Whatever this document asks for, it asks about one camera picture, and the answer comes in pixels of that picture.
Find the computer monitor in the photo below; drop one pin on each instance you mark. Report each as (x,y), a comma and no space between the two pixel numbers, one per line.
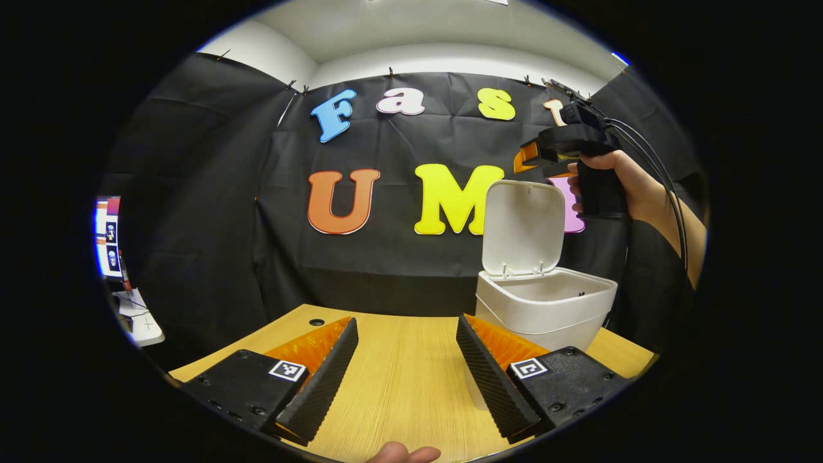
(108,238)

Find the wooden desktop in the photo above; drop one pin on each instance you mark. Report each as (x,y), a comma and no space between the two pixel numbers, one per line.
(398,386)

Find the white desktop garbage bin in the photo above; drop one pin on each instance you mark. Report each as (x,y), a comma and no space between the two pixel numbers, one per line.
(524,225)

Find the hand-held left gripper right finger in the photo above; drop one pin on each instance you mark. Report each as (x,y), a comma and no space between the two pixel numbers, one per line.
(492,379)

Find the white side table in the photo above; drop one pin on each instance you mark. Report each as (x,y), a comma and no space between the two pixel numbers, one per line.
(144,325)

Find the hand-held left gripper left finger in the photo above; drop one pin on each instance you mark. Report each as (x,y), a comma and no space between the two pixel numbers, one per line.
(325,379)

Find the small ceiling light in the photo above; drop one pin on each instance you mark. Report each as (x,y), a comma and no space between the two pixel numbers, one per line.
(620,59)

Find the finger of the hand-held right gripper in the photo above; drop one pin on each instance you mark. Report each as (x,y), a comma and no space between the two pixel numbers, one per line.
(560,170)
(528,157)

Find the black backdrop cloth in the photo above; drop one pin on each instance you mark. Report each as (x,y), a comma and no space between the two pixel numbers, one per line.
(386,270)

